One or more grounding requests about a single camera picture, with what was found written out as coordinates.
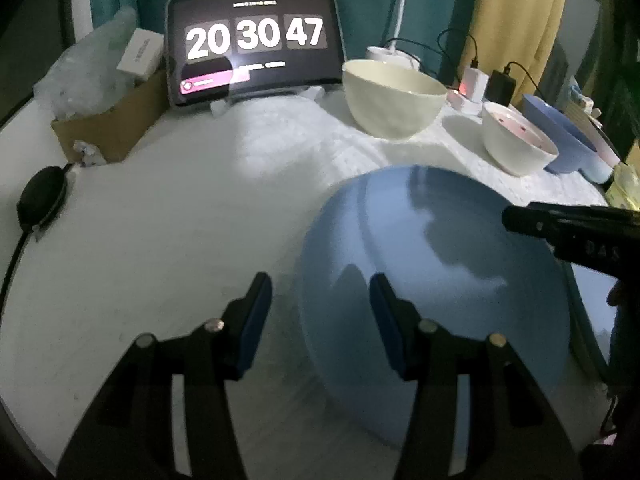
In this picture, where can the white tablet stand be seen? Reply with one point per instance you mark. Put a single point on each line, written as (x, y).
(220, 107)

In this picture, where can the yellow printed tissue pack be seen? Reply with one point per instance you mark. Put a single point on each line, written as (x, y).
(625, 190)

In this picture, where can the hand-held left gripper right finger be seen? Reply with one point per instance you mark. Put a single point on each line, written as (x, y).
(387, 320)

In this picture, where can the clear plastic bag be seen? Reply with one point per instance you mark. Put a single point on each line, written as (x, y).
(80, 70)

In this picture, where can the tablet with clock display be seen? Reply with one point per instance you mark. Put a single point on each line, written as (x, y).
(260, 70)

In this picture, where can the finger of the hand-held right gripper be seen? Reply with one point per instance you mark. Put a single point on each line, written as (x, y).
(530, 220)

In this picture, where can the cardboard box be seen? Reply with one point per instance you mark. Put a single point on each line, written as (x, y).
(115, 130)

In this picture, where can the white strawberry-print bowl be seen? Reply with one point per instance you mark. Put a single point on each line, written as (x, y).
(510, 152)

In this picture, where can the blue plate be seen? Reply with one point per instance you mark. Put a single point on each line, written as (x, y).
(425, 280)

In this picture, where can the black round device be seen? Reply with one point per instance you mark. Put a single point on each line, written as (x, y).
(42, 197)

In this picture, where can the cream bowl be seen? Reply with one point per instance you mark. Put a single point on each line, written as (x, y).
(395, 110)

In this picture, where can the white charger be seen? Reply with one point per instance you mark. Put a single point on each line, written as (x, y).
(472, 82)

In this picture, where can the blue bowl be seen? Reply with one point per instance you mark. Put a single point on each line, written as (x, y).
(565, 140)

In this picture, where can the white desk lamp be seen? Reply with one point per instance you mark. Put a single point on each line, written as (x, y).
(401, 0)

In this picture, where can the black charger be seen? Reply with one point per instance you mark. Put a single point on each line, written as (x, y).
(500, 87)

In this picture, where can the small white box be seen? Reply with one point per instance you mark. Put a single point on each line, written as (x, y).
(140, 55)

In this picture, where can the white ribbed cup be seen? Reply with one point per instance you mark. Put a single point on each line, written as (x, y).
(582, 102)

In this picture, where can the yellow curtain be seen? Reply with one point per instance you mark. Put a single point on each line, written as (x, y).
(520, 10)

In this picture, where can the white textured tablecloth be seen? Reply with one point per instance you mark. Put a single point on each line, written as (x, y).
(175, 240)

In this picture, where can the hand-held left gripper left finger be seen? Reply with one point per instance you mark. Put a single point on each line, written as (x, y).
(255, 320)

